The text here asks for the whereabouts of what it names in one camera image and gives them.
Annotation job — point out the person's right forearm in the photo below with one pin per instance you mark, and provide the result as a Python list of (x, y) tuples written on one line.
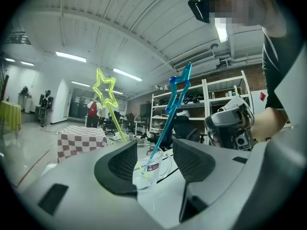
[(268, 123)]

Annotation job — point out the black head-mounted camera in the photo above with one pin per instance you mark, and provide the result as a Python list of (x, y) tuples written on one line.
[(201, 6)]

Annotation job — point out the clear glass cup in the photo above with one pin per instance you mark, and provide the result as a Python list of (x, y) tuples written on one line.
[(149, 181)]

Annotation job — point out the person's face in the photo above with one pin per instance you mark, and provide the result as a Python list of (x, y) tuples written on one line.
[(251, 3)]

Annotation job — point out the red backpack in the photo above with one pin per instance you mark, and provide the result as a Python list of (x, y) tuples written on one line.
[(92, 109)]

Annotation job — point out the white shelf rack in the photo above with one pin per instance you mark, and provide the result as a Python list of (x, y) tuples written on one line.
[(205, 92)]

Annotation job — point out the yellow-green stool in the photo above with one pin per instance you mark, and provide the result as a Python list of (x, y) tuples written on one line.
[(9, 114)]

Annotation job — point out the ceiling tube light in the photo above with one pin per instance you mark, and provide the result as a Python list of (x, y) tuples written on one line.
[(70, 56), (80, 83), (221, 32), (27, 63), (127, 74)]

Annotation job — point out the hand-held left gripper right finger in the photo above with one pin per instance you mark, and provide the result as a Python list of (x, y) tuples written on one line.
[(199, 166)]

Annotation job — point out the red white checkered cloth table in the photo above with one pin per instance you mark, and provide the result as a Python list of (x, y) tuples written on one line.
[(79, 140)]

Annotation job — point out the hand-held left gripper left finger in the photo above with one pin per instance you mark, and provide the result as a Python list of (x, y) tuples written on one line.
[(115, 176)]

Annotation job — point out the black office chair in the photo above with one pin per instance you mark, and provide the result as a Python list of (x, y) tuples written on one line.
[(111, 123), (184, 130)]

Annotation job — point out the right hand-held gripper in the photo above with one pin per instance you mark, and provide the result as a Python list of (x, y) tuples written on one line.
[(223, 121)]

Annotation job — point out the person's right hand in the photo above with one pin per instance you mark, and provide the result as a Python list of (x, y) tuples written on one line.
[(244, 120)]

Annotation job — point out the blue star straw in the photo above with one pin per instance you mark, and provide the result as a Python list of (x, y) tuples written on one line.
[(175, 80)]

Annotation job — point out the ceiling air conditioner unit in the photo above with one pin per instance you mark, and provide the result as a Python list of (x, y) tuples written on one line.
[(196, 60)]

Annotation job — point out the yellow star straw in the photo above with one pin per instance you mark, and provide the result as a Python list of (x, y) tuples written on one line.
[(115, 120)]

